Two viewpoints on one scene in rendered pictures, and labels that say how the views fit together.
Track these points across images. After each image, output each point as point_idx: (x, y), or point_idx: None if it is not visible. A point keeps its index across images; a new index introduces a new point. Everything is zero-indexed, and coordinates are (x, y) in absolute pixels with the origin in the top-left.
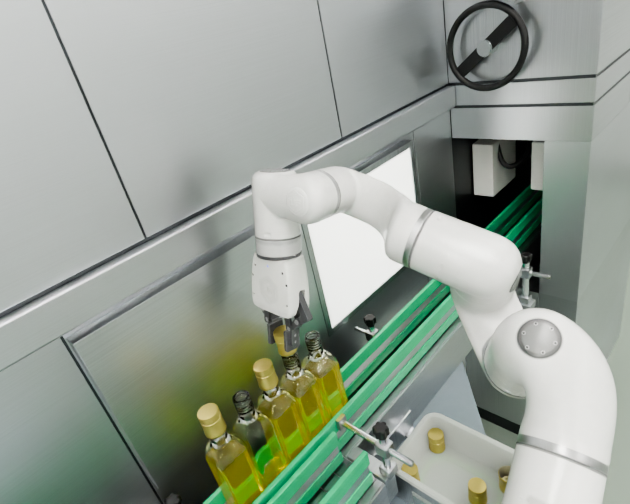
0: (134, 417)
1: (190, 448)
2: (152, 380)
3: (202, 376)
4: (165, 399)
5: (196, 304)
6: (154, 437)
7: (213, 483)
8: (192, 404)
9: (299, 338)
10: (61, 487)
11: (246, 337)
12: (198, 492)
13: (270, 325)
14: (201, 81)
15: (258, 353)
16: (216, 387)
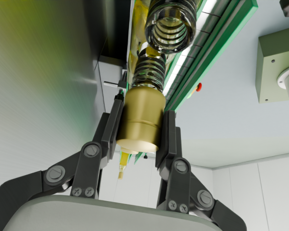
0: (77, 141)
1: (91, 78)
2: (63, 155)
3: (62, 108)
4: (72, 129)
5: None
6: (85, 115)
7: (96, 28)
8: (76, 100)
9: (175, 123)
10: (82, 136)
11: (19, 62)
12: (96, 41)
13: (111, 159)
14: None
15: (38, 13)
16: (69, 80)
